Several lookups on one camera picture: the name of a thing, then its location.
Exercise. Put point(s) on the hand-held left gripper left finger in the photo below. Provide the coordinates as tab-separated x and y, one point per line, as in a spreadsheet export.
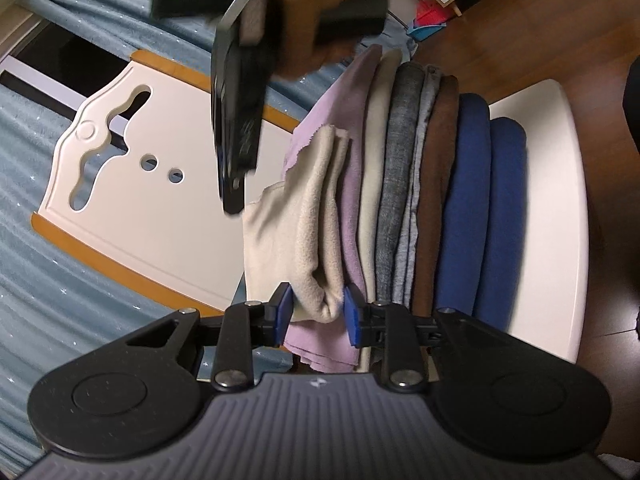
282	310

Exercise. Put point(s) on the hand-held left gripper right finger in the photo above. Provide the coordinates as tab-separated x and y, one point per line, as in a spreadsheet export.
351	317

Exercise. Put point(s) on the beige fleece cloth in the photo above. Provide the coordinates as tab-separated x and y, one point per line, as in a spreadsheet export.
295	220

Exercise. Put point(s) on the folded light grey cloth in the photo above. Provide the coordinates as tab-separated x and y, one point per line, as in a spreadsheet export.
407	260

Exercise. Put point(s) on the folded lilac cloth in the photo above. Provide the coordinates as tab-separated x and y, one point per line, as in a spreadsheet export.
350	110

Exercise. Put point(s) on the white wooden chair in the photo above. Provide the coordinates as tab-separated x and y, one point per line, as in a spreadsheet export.
175	240

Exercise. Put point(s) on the folded cream cloth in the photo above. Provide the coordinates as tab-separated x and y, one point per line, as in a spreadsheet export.
380	135

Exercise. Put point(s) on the folded brown cloth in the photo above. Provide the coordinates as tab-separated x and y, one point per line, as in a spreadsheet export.
437	185

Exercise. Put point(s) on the folded dark grey cloth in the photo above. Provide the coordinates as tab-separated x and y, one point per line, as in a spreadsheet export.
400	160

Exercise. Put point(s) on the red and blue plastic object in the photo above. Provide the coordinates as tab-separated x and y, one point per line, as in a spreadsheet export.
429	19

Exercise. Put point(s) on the person's black pants leg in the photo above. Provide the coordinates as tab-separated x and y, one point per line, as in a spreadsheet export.
631	110

